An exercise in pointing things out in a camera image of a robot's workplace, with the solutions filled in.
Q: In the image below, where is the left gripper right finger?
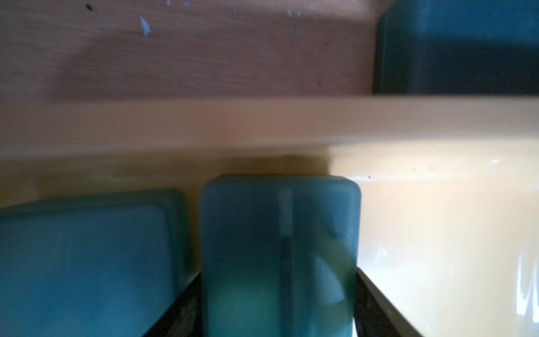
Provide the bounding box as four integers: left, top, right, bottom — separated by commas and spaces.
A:
355, 267, 422, 337

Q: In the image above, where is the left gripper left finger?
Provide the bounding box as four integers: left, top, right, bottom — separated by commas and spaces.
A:
144, 273, 204, 337

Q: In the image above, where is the green pencil case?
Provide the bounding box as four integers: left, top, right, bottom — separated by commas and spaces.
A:
1, 189, 195, 336
199, 176, 362, 336
373, 1, 538, 95

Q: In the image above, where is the yellow plastic tray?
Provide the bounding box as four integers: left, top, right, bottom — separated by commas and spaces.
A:
1, 96, 538, 336

